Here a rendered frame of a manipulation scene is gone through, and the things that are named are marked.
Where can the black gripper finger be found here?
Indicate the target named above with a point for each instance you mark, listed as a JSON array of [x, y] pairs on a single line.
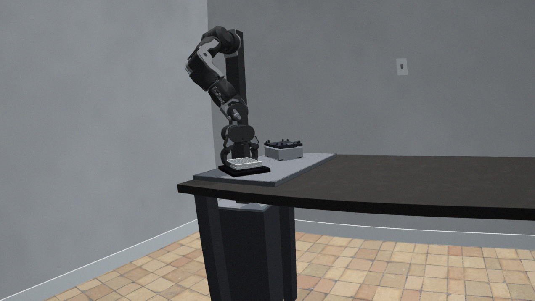
[[228, 145], [254, 147]]

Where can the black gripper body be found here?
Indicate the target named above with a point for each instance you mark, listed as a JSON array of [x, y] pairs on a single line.
[[237, 133]]

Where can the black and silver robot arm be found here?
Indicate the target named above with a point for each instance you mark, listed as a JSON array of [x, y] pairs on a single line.
[[206, 75]]

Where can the black rectangular frame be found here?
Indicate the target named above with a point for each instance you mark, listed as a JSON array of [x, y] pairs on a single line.
[[243, 172]]

